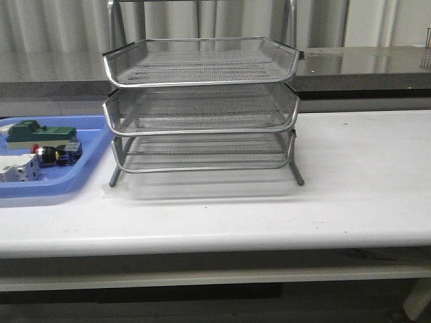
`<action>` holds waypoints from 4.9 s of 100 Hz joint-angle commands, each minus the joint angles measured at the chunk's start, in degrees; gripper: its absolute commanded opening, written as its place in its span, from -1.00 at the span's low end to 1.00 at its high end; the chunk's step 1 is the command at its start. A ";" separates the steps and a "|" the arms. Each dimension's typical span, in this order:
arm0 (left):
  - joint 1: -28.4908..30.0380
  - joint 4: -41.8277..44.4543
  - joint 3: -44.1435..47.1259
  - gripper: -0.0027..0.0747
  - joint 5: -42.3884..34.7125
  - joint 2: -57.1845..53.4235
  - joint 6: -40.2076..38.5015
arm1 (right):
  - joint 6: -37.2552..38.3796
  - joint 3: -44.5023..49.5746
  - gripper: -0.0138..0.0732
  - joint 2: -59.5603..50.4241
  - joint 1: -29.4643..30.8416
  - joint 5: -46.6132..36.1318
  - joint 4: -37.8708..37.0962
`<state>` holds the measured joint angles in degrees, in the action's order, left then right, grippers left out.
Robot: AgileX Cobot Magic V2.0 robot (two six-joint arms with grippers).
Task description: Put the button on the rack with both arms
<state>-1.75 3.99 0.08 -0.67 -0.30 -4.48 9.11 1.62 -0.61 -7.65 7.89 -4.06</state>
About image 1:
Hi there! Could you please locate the silver wire rack frame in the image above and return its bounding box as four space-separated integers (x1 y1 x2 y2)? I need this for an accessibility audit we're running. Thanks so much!
107 1 304 187

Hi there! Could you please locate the dark grey counter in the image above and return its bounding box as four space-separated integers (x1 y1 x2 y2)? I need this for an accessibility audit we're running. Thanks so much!
1 46 430 100

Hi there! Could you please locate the red emergency stop button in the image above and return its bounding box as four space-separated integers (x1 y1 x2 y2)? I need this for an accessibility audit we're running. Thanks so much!
30 142 82 167

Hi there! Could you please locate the blue plastic tray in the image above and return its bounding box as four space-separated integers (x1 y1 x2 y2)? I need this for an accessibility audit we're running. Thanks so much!
1 114 113 199

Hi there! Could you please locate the green terminal block component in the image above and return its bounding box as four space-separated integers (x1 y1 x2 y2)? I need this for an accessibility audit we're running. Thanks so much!
6 120 77 149

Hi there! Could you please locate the white circuit breaker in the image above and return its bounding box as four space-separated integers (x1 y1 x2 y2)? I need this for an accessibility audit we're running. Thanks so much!
0 153 40 182

